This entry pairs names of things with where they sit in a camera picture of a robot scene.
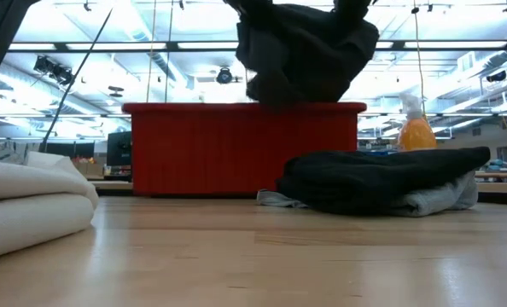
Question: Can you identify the dark grey garment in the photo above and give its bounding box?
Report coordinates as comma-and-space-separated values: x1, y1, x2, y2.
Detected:
223, 0, 381, 108

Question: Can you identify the black garment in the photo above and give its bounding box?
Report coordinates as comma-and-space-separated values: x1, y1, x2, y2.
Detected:
277, 147, 492, 217

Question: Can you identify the light grey t-shirt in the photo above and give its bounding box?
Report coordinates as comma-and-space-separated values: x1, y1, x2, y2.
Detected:
256, 170, 480, 218

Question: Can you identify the red plastic laundry basket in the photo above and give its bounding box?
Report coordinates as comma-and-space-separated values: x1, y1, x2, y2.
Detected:
121, 101, 368, 197

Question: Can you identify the black monitor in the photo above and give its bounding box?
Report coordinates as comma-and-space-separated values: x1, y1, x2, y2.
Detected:
106, 130, 133, 167

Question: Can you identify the orange spray bottle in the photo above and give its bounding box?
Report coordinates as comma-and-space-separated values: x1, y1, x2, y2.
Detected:
397, 92, 438, 153

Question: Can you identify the cream canvas tote bag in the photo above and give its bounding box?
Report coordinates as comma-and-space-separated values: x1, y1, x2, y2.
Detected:
0, 151, 100, 262

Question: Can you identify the black overhead camera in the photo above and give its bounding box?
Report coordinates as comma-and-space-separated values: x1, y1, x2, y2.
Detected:
215, 66, 235, 85

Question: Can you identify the black aluminium frame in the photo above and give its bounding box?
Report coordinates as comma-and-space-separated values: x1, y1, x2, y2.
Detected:
5, 40, 507, 54

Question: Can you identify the yellow hanging cable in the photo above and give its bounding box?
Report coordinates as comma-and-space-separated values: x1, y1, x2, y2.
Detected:
411, 0, 428, 117

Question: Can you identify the long black cable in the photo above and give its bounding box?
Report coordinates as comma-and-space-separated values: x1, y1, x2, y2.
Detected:
38, 7, 114, 154

